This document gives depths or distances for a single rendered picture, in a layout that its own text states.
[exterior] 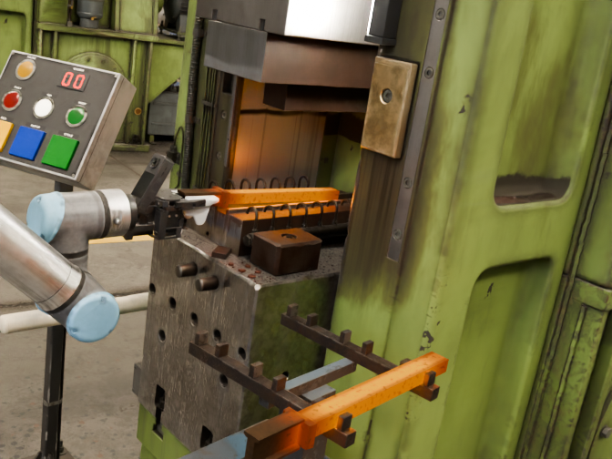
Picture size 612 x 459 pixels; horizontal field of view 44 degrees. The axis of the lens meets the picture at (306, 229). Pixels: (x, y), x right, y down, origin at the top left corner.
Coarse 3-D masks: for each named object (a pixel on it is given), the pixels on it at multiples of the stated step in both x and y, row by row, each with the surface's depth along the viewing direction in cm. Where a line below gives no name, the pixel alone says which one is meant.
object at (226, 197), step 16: (192, 192) 153; (208, 192) 155; (224, 192) 156; (240, 192) 161; (256, 192) 164; (272, 192) 166; (288, 192) 169; (304, 192) 172; (320, 192) 175; (336, 192) 179; (224, 208) 158
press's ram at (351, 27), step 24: (216, 0) 155; (240, 0) 149; (264, 0) 144; (288, 0) 139; (312, 0) 142; (336, 0) 146; (360, 0) 150; (240, 24) 150; (264, 24) 147; (288, 24) 140; (312, 24) 144; (336, 24) 148; (360, 24) 152
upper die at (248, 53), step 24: (216, 24) 156; (216, 48) 157; (240, 48) 151; (264, 48) 145; (288, 48) 148; (312, 48) 152; (336, 48) 157; (360, 48) 161; (240, 72) 151; (264, 72) 147; (288, 72) 150; (312, 72) 154; (336, 72) 159; (360, 72) 163
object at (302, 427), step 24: (432, 360) 120; (360, 384) 109; (384, 384) 110; (408, 384) 114; (288, 408) 99; (312, 408) 101; (336, 408) 102; (360, 408) 105; (264, 432) 92; (288, 432) 95; (312, 432) 96; (264, 456) 93
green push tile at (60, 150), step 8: (56, 136) 181; (48, 144) 181; (56, 144) 180; (64, 144) 180; (72, 144) 179; (48, 152) 180; (56, 152) 179; (64, 152) 179; (72, 152) 178; (48, 160) 179; (56, 160) 179; (64, 160) 178; (64, 168) 178
